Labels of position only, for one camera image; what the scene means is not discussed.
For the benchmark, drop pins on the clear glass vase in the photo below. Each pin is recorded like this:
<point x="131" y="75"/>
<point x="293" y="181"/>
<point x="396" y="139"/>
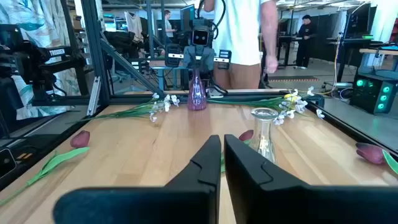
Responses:
<point x="263" y="137"/>

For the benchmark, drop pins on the person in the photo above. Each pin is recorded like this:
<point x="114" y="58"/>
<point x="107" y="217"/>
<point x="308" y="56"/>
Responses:
<point x="239" y="31"/>
<point x="168" y="26"/>
<point x="306" y="34"/>

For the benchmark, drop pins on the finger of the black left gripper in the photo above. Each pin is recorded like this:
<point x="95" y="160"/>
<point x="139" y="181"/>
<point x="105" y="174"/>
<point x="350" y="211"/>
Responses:
<point x="207" y="62"/>
<point x="189" y="62"/>

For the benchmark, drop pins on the yellow tulip with green leaf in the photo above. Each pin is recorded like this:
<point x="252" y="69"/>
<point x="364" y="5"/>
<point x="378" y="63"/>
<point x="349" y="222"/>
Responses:
<point x="291" y="97"/>

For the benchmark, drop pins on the silver metal bracket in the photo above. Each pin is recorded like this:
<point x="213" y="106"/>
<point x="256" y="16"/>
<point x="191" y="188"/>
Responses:
<point x="94" y="93"/>

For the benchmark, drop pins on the small black camera device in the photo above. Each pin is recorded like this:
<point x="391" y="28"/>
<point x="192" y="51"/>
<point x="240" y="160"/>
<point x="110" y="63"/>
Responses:
<point x="6" y="161"/>

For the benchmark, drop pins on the white flower sprig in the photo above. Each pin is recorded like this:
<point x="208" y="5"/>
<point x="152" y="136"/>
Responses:
<point x="167" y="105"/>
<point x="300" y="107"/>

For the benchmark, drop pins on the pink artificial tulip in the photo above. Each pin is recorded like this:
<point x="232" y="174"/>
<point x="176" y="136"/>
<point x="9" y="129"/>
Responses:
<point x="370" y="153"/>

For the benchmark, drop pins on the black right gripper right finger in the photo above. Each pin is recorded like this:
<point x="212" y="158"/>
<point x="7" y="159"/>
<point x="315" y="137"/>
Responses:
<point x="280" y="205"/>

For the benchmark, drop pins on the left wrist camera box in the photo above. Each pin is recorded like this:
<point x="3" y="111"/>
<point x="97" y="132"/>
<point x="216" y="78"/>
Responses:
<point x="200" y="37"/>

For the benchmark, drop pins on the leaf patterned curtain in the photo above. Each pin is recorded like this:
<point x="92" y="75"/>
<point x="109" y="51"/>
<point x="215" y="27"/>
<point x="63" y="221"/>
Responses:
<point x="37" y="18"/>

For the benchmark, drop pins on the black computer with green lights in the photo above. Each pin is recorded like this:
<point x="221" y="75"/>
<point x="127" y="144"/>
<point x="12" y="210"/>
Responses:
<point x="370" y="93"/>

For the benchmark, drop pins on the purple glass vase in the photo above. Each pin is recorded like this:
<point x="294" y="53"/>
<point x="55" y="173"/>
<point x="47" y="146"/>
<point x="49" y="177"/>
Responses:
<point x="196" y="96"/>

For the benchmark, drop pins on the black background robot arm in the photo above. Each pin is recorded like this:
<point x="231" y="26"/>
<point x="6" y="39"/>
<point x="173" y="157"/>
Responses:
<point x="40" y="59"/>

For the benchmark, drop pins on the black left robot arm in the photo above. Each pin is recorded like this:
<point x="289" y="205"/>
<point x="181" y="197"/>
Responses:
<point x="202" y="21"/>

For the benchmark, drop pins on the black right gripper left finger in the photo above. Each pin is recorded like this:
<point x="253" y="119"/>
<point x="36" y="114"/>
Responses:
<point x="186" y="202"/>

